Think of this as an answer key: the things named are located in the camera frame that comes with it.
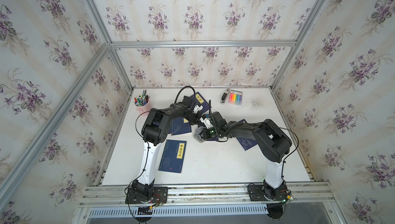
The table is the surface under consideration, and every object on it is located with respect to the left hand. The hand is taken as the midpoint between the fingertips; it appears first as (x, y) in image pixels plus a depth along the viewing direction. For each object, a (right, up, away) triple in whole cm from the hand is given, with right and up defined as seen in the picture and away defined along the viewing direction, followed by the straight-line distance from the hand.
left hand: (205, 124), depth 99 cm
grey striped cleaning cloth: (-5, -5, -8) cm, 11 cm away
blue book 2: (+5, -6, -16) cm, 18 cm away
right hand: (-2, -6, -6) cm, 9 cm away
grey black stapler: (+15, +19, +10) cm, 26 cm away
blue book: (-5, +17, +12) cm, 21 cm away
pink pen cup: (-41, +14, -1) cm, 44 cm away
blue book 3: (-16, 0, -1) cm, 16 cm away
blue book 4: (-19, -16, -14) cm, 28 cm away
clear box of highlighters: (+24, +18, +15) cm, 33 cm away
